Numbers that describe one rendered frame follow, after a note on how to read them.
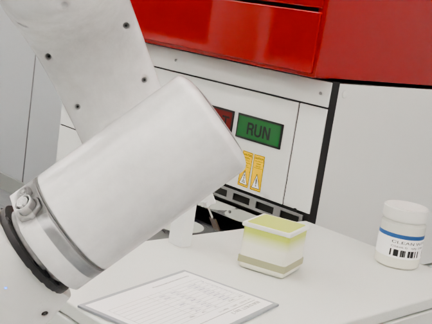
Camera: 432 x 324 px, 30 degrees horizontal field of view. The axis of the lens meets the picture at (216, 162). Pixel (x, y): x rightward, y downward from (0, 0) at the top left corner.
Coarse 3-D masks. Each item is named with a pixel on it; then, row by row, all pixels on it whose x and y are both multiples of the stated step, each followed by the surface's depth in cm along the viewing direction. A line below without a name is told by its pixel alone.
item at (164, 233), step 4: (196, 220) 160; (200, 220) 161; (204, 224) 158; (208, 224) 159; (204, 228) 156; (208, 228) 156; (212, 228) 156; (160, 232) 149; (164, 232) 149; (168, 232) 149; (200, 232) 153; (204, 232) 153; (208, 232) 153; (212, 232) 154; (152, 236) 146; (156, 236) 146; (160, 236) 146; (164, 236) 146; (168, 236) 147
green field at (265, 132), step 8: (240, 120) 158; (248, 120) 156; (256, 120) 155; (240, 128) 158; (248, 128) 156; (256, 128) 155; (264, 128) 153; (272, 128) 152; (280, 128) 150; (248, 136) 156; (256, 136) 155; (264, 136) 153; (272, 136) 152; (272, 144) 152
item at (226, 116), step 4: (220, 112) 162; (224, 112) 161; (228, 112) 160; (220, 116) 162; (224, 116) 161; (228, 116) 160; (224, 120) 161; (228, 120) 160; (228, 124) 160; (228, 128) 160
